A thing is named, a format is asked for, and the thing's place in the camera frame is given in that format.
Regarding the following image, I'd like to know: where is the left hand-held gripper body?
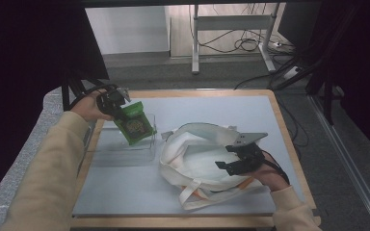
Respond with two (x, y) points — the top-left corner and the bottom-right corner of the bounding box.
(95, 87), (132, 118)

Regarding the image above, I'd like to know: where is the hand-held gripper black cable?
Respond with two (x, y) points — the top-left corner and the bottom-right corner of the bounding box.
(258, 150), (291, 186)
(68, 84), (119, 112)

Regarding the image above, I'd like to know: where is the white patterned tote bag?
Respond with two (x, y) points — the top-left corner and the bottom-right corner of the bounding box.
(158, 122), (269, 211)

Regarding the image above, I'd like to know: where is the right hand-held gripper black cable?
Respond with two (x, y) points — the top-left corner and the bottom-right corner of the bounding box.
(258, 150), (291, 186)

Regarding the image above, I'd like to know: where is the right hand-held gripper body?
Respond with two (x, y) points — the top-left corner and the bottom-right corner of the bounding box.
(225, 132), (269, 176)

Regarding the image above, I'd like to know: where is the wooden framed white tray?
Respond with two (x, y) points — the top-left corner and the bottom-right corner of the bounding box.
(71, 95), (306, 216)

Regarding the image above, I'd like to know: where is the thin black floor cable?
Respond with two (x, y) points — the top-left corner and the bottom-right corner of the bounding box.
(276, 92), (310, 148)

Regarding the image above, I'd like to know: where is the tangle of black floor cables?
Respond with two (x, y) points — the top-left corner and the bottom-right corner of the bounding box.
(197, 3), (295, 56)

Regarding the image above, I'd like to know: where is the left hand-held gripper black cable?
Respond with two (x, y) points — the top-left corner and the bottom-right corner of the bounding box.
(68, 84), (119, 112)

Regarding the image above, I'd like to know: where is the dark curtain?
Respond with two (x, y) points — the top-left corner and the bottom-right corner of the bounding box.
(302, 0), (370, 162)
(0, 0), (110, 210)

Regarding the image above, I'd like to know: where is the person's left hand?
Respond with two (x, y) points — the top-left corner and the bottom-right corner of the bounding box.
(70, 90), (115, 122)

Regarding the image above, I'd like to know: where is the green snack packet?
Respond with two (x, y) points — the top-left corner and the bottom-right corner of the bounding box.
(114, 101), (158, 146)

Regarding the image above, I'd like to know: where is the person's right hand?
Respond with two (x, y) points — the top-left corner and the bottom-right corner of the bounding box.
(248, 152), (290, 193)

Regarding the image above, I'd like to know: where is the clear plastic box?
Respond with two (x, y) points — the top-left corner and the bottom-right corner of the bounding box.
(76, 112), (158, 167)

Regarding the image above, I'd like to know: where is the white power strip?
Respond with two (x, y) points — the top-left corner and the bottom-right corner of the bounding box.
(282, 65), (302, 81)

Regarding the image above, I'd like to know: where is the black metal stand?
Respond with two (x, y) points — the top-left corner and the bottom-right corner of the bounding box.
(61, 68), (114, 114)
(271, 6), (345, 126)

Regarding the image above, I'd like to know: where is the white metal desk frame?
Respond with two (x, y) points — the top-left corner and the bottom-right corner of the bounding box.
(191, 3), (282, 75)

